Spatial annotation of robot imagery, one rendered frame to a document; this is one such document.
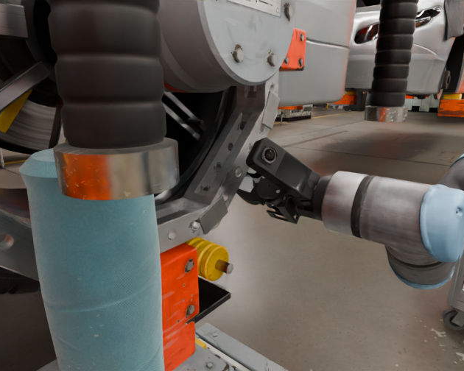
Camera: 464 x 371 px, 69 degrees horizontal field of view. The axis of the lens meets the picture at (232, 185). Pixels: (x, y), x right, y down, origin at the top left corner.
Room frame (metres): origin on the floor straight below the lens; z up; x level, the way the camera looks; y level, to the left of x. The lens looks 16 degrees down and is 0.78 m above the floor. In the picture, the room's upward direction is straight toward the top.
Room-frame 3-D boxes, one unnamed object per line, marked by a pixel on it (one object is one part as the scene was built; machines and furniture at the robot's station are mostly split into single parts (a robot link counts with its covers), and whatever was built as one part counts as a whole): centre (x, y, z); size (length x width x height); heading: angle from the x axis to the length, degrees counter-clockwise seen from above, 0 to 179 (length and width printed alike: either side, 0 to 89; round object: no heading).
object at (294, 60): (0.65, -0.08, 0.85); 0.09 x 0.08 x 0.07; 140
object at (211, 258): (0.56, 0.12, 0.51); 0.29 x 0.06 x 0.06; 50
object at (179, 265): (0.43, 0.15, 0.48); 0.16 x 0.12 x 0.17; 50
